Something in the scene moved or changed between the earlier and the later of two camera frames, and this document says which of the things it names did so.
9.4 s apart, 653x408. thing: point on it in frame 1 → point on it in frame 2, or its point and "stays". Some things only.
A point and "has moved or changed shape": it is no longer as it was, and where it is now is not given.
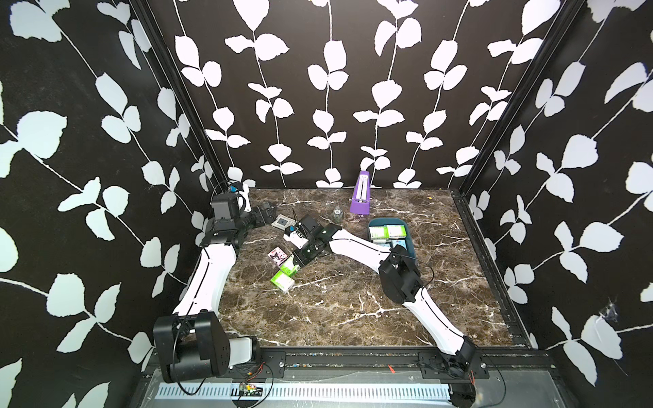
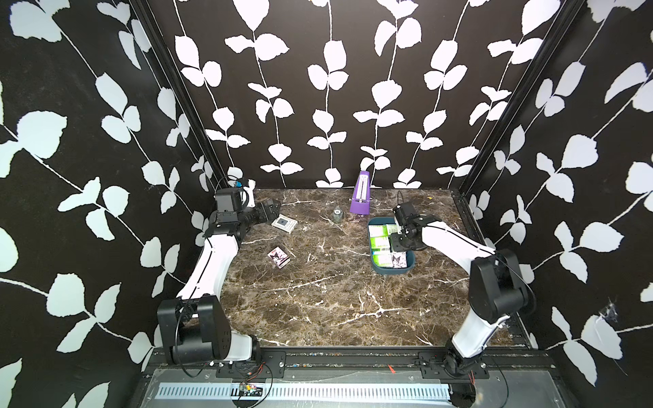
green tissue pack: x=282 y=280 has moved or changed shape
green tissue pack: x=378 y=232 stays
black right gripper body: x=307 y=253 → x=400 y=242
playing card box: x=283 y=222 stays
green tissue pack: x=289 y=268 has moved or changed shape
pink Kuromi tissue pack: x=278 y=255 stays
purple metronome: x=360 y=202 stays
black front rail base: x=360 y=378 stays
